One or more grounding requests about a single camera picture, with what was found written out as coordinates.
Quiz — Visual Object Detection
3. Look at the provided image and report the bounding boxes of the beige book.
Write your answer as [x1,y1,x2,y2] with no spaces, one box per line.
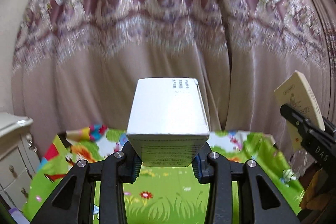
[273,70,326,151]

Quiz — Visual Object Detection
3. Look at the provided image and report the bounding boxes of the right hand orange glove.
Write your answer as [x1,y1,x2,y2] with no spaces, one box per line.
[299,169,335,211]

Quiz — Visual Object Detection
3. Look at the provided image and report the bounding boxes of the green cartoon play mat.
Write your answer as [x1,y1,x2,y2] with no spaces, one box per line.
[23,125,304,223]

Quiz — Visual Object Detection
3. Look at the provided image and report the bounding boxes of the white purple storage box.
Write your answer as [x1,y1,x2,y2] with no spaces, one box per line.
[9,207,30,224]

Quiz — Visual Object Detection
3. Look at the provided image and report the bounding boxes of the white cardboard box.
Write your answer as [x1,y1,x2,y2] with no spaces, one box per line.
[126,77,210,167]

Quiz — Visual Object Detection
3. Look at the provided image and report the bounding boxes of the cream ornate dresser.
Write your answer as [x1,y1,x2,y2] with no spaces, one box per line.
[1,112,40,210]

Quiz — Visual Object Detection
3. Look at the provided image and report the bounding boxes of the beige embroidered curtain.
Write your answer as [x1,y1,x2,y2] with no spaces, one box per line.
[11,0,335,151]

